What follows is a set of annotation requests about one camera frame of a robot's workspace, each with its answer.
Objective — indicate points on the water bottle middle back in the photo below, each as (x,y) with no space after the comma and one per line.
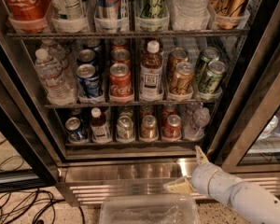
(55,50)

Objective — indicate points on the red coke can bottom shelf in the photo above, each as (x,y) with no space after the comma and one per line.
(172,126)

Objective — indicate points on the top wire shelf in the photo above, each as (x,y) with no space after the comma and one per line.
(132,34)

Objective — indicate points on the orange lacroix can front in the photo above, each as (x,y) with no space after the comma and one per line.
(182,78)

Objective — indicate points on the large coca-cola bottle top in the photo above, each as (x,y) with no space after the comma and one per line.
(28,16)

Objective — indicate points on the red bull can top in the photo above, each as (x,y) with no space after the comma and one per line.
(109,9)

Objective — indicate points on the orange lacroix cans top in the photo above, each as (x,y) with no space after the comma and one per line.
(228,14)

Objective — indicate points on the red coke can middle back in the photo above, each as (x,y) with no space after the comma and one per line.
(119,43)

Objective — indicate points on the orange lacroix can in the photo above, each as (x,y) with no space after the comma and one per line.
(176,56)
(182,78)

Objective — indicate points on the clear water bottle top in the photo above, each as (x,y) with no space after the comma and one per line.
(188,15)

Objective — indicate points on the middle wire shelf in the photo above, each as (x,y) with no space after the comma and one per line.
(161,102)

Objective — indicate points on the green lacroix can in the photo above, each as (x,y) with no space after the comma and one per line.
(212,76)
(206,56)
(151,9)

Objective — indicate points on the green lacroix can back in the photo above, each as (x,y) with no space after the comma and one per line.
(206,56)

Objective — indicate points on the water bottle bottom front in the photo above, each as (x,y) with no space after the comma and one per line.
(197,122)

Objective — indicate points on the steel fridge bottom grille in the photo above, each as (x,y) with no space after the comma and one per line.
(90,181)

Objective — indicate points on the fridge glass door right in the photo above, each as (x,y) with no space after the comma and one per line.
(254,142)

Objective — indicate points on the silver green can bottom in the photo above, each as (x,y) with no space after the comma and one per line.
(125,128)

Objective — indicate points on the brown tea bottle middle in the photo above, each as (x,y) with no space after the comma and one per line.
(151,71)

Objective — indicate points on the sprite bottle top shelf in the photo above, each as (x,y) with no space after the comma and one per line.
(69,10)

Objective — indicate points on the red coke can behind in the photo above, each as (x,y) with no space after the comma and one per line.
(167,110)

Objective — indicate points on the orange can bottom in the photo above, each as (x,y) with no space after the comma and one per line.
(149,127)

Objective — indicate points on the red coke can middle front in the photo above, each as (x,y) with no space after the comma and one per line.
(120,79)

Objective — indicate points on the brown tea bottle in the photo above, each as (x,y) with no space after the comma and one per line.
(99,125)
(151,71)

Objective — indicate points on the clear plastic bin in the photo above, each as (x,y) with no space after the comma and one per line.
(150,209)

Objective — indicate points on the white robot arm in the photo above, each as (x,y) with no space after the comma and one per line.
(249,200)

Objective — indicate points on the water bottle middle front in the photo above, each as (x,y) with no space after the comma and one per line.
(53,79)

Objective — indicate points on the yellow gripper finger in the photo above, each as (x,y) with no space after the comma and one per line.
(200,156)
(180,185)

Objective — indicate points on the blue pepsi can bottom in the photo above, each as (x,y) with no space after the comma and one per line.
(75,130)

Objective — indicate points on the orange lacroix can back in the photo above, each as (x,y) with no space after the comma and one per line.
(176,56)

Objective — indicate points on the wire shelf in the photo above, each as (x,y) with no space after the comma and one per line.
(132,34)
(161,102)

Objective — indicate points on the blue pepsi can middle front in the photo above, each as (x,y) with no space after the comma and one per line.
(89,80)

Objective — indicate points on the blue pepsi can middle back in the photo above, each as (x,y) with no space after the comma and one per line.
(93,44)

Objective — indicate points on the blue pepsi can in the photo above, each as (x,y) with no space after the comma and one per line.
(89,80)
(75,130)
(93,44)
(86,56)

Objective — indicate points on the green lacroix can top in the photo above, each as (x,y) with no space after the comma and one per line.
(151,9)

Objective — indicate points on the fridge sliding door left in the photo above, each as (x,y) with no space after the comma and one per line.
(24,161)

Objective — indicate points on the brown tea bottle bottom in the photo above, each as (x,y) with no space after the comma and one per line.
(99,125)

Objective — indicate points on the green lacroix can front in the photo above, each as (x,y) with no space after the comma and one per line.
(212,76)

